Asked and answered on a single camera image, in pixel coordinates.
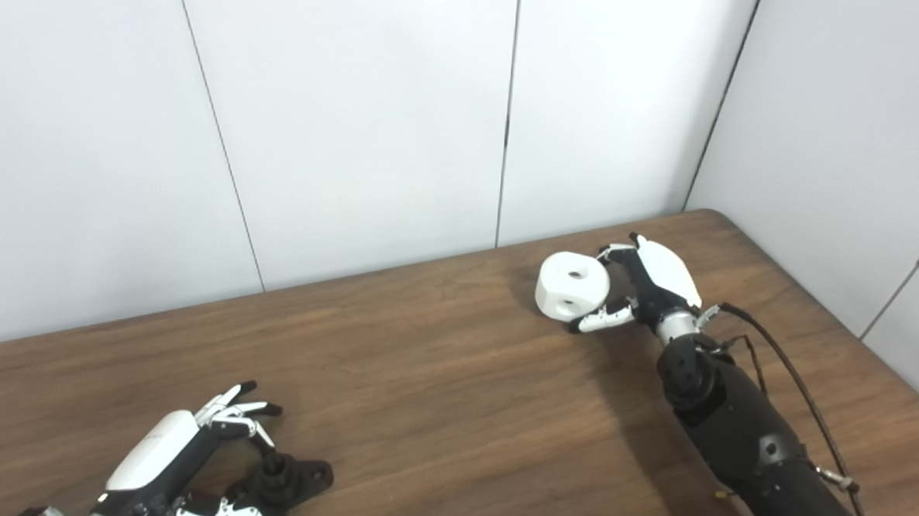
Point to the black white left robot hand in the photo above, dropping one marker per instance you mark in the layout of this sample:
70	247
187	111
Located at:
152	450

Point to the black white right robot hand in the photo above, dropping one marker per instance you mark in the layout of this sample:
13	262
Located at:
668	275

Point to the round white plastic piece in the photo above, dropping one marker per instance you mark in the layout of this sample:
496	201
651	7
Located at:
566	294

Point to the black flanged holder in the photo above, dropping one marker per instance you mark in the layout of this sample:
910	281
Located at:
287	479

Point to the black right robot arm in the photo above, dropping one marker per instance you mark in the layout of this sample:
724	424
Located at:
746	433

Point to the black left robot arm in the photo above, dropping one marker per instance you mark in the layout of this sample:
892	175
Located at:
53	514

